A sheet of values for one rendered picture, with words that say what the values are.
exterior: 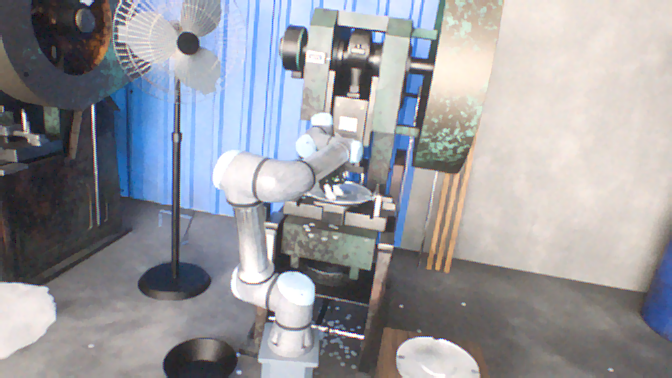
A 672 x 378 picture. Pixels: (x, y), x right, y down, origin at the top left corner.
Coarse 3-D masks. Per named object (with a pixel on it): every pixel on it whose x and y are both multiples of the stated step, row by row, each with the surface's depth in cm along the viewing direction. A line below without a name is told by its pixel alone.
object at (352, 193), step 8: (344, 184) 204; (352, 184) 205; (312, 192) 188; (320, 192) 189; (344, 192) 191; (352, 192) 194; (360, 192) 196; (368, 192) 197; (328, 200) 180; (336, 200) 182; (344, 200) 184; (352, 200) 185; (360, 200) 186
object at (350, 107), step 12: (336, 96) 186; (348, 96) 189; (360, 96) 189; (336, 108) 187; (348, 108) 187; (360, 108) 186; (336, 120) 189; (348, 120) 188; (360, 120) 187; (336, 132) 190; (348, 132) 190; (360, 132) 189
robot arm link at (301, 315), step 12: (276, 276) 142; (288, 276) 141; (300, 276) 143; (276, 288) 139; (288, 288) 136; (300, 288) 137; (312, 288) 139; (276, 300) 138; (288, 300) 136; (300, 300) 136; (312, 300) 140; (276, 312) 140; (288, 312) 137; (300, 312) 137; (312, 312) 142; (288, 324) 138; (300, 324) 139
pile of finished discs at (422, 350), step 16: (400, 352) 162; (416, 352) 163; (432, 352) 163; (448, 352) 165; (464, 352) 166; (400, 368) 154; (416, 368) 155; (432, 368) 155; (448, 368) 156; (464, 368) 158
